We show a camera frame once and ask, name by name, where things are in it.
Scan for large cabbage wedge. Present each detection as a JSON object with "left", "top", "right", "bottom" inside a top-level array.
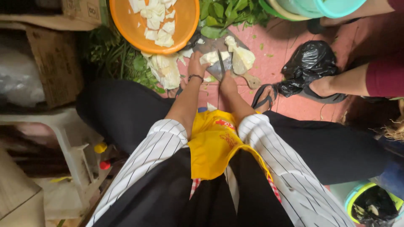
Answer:
[{"left": 224, "top": 35, "right": 256, "bottom": 76}]

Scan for black bin liner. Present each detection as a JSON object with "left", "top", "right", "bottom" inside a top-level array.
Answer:
[{"left": 351, "top": 186, "right": 400, "bottom": 227}]

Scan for bunch of thin green herbs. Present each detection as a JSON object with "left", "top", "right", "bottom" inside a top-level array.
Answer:
[{"left": 80, "top": 25, "right": 166, "bottom": 94}]

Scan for brown cardboard sheet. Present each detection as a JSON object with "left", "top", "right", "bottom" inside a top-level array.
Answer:
[{"left": 0, "top": 148, "right": 45, "bottom": 227}]

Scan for teal plastic basin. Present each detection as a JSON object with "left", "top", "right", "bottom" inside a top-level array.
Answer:
[{"left": 274, "top": 0, "right": 368, "bottom": 19}]

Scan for pale cabbage chunk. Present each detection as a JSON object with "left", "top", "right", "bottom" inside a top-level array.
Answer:
[{"left": 199, "top": 51, "right": 231, "bottom": 66}]

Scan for orange plastic colander basket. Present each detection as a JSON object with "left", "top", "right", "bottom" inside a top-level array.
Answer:
[{"left": 109, "top": 0, "right": 201, "bottom": 55}]

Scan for black plastic bag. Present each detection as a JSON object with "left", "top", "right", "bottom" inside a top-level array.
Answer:
[{"left": 276, "top": 40, "right": 339, "bottom": 98}]

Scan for black trousers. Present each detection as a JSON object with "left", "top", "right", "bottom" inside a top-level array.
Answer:
[{"left": 75, "top": 80, "right": 392, "bottom": 227}]

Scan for heap of cabbage leaves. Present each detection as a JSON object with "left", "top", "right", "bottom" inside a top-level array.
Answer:
[{"left": 141, "top": 50, "right": 182, "bottom": 91}]

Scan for yellow apron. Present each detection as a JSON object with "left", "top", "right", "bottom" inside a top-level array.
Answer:
[{"left": 188, "top": 109, "right": 274, "bottom": 182}]

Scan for person's dark flip-flop sandal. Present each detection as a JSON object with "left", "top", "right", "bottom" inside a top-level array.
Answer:
[
  {"left": 167, "top": 86, "right": 187, "bottom": 99},
  {"left": 251, "top": 83, "right": 278, "bottom": 111}
]

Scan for cream plastic basin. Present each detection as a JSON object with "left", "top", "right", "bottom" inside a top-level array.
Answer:
[{"left": 266, "top": 0, "right": 312, "bottom": 22}]

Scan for upright brown cardboard box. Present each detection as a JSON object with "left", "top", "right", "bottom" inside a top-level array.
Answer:
[{"left": 25, "top": 26, "right": 84, "bottom": 110}]

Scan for person's right hand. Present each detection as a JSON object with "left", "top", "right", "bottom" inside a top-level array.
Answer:
[{"left": 220, "top": 71, "right": 238, "bottom": 96}]

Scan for steel kitchen knife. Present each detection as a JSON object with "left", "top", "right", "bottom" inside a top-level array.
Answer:
[{"left": 217, "top": 49, "right": 226, "bottom": 79}]

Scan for white plastic sack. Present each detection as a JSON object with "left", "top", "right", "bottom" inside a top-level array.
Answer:
[{"left": 0, "top": 44, "right": 47, "bottom": 108}]

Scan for tan straw broom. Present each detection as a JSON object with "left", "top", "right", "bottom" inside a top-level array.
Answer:
[{"left": 383, "top": 99, "right": 404, "bottom": 141}]

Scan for white plastic stool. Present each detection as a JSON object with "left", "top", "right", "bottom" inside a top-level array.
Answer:
[{"left": 0, "top": 107, "right": 105, "bottom": 219}]

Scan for flat brown cardboard box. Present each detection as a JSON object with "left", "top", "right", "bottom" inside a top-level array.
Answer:
[{"left": 0, "top": 0, "right": 110, "bottom": 32}]

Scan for person's left hand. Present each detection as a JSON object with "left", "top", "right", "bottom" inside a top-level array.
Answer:
[{"left": 189, "top": 51, "right": 211, "bottom": 78}]

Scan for green plastic basin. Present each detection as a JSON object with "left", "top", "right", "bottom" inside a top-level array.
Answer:
[{"left": 258, "top": 0, "right": 285, "bottom": 20}]

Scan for bunch of broad green leaves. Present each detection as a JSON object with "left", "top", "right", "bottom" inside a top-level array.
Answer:
[{"left": 198, "top": 0, "right": 272, "bottom": 39}]

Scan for pile of chopped cabbage pieces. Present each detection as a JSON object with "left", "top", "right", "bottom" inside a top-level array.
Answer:
[{"left": 128, "top": 0, "right": 177, "bottom": 48}]

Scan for wooden cutting board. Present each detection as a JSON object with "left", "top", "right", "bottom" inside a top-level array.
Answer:
[{"left": 192, "top": 30, "right": 262, "bottom": 90}]

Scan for white striped shirt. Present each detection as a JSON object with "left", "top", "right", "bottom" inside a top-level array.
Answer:
[{"left": 85, "top": 113, "right": 358, "bottom": 227}]

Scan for teal bucket with green rim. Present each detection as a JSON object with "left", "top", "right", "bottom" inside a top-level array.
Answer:
[{"left": 344, "top": 182, "right": 404, "bottom": 227}]

